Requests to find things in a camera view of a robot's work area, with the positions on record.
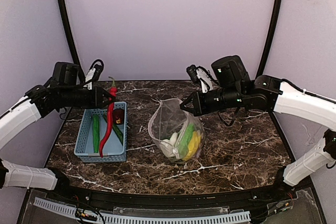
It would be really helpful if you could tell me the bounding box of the red chili pepper toy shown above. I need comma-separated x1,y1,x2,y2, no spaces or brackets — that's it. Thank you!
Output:
99,76,117,158

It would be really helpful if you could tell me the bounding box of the long green pepper toy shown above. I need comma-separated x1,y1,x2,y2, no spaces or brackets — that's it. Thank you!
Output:
92,114,100,153

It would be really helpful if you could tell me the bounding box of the clear zip top bag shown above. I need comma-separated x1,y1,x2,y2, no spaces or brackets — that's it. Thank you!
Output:
148,98,205,163

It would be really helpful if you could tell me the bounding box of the yellow corn toy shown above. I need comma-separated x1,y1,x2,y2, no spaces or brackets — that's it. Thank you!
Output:
182,130,202,161

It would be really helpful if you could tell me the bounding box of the white radish toy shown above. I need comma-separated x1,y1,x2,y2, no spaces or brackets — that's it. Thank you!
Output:
160,132,179,158

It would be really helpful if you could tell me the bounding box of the green leafy vegetable toy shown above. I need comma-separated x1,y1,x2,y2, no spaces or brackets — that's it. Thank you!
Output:
168,156,185,164

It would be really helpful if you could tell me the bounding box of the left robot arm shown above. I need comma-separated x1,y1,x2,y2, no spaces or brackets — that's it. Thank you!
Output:
1,59,115,190

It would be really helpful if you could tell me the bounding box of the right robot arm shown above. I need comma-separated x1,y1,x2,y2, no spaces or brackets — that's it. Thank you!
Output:
180,55,335,189

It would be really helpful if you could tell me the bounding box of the dark red apple toy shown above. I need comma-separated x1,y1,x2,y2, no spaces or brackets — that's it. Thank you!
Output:
112,109,125,125

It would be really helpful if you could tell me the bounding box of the blue plastic basket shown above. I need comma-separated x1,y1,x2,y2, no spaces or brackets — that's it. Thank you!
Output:
74,101,128,163

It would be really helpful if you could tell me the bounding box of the dark green cucumber toy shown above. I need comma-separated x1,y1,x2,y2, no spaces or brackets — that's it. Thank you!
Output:
102,114,124,145

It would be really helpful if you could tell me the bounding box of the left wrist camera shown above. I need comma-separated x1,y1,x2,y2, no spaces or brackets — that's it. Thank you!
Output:
84,59,104,90

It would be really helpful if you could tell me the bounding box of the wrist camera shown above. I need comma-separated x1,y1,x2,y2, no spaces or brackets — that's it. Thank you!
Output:
186,65,218,93
84,59,104,90

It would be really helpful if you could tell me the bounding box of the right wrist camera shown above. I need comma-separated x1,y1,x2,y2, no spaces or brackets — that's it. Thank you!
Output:
186,65,218,93

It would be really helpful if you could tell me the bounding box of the black front rail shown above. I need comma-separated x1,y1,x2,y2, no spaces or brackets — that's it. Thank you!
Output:
26,168,313,216

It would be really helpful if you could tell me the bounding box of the left black frame post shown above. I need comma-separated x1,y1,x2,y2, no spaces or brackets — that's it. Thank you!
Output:
57,0,85,82

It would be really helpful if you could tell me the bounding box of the black frame post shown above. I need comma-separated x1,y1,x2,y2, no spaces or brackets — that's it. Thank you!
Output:
256,0,282,78
57,0,85,82

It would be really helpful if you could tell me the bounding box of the white slotted cable duct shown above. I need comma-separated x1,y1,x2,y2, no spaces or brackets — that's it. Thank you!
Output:
34,197,251,223

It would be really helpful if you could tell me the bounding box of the right black frame post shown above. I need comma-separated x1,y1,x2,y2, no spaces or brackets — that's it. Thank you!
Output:
256,0,282,78

